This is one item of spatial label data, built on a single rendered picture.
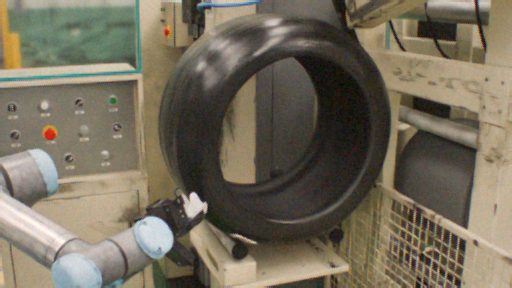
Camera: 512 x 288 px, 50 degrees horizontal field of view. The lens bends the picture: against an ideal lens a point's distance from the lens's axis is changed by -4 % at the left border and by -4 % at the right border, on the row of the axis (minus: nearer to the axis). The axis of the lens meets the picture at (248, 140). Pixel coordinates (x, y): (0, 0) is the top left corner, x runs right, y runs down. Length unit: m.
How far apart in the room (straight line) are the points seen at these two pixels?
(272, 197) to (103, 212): 0.69
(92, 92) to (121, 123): 0.15
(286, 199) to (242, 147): 0.22
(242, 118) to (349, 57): 0.49
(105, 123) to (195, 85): 0.83
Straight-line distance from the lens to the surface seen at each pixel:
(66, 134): 2.07
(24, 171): 1.28
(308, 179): 1.73
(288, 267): 1.60
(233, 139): 1.75
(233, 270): 1.48
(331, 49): 1.37
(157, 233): 1.02
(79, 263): 0.95
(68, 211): 2.10
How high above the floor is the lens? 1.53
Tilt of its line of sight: 14 degrees down
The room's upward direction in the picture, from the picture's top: straight up
